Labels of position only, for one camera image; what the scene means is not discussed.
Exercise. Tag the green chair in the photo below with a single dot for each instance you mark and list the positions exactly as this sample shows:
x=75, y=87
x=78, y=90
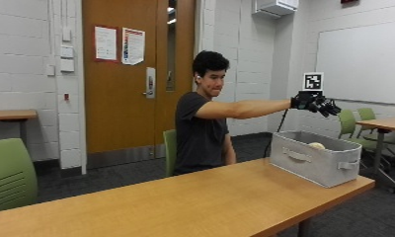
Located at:
x=372, y=126
x=9, y=174
x=170, y=151
x=350, y=128

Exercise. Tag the white marker cube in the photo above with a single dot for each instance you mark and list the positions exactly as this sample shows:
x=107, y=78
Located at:
x=314, y=81

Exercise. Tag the pale round object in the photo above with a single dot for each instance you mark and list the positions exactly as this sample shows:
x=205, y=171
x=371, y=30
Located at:
x=316, y=145

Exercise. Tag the wooden table with metal legs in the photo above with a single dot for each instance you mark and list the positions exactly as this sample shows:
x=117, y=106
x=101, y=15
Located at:
x=383, y=131

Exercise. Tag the white whiteboard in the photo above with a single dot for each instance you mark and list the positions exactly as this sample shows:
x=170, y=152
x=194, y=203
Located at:
x=364, y=65

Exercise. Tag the grey fabric storage bin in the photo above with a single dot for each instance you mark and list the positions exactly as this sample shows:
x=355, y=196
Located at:
x=314, y=158

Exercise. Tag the the person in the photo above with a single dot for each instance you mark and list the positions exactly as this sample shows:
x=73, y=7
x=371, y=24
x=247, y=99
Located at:
x=203, y=125

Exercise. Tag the white earbud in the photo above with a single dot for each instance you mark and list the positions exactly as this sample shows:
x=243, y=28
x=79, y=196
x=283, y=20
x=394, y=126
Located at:
x=198, y=77

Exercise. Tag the wooden door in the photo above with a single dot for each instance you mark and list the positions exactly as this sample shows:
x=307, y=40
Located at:
x=127, y=79

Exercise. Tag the red bordered paper notice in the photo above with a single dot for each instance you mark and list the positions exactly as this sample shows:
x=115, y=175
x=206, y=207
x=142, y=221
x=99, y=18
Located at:
x=133, y=46

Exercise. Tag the white paper notice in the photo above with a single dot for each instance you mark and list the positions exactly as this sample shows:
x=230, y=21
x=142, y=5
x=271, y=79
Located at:
x=106, y=43

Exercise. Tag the wooden side table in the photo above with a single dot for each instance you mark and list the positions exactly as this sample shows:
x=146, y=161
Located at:
x=10, y=115

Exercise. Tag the white wall unit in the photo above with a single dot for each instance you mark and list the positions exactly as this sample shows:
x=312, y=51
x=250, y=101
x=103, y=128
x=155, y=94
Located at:
x=274, y=7

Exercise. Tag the red wall pull station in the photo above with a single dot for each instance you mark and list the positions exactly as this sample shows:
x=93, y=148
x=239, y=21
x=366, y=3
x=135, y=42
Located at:
x=66, y=96

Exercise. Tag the white wall switch box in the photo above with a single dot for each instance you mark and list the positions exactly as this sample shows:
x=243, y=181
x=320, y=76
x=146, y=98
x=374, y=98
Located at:
x=67, y=51
x=67, y=65
x=66, y=34

